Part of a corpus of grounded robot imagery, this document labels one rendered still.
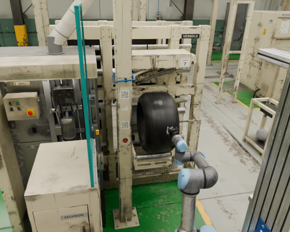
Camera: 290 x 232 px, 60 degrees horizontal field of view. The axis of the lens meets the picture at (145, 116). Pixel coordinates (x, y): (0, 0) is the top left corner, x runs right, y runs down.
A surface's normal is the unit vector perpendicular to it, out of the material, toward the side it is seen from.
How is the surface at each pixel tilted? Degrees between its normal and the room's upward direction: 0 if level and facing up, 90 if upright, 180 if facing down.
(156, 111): 45
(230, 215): 0
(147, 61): 90
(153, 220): 0
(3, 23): 90
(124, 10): 90
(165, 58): 90
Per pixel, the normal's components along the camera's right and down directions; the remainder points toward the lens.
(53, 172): 0.02, -0.90
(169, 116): 0.18, -0.18
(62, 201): 0.21, 0.43
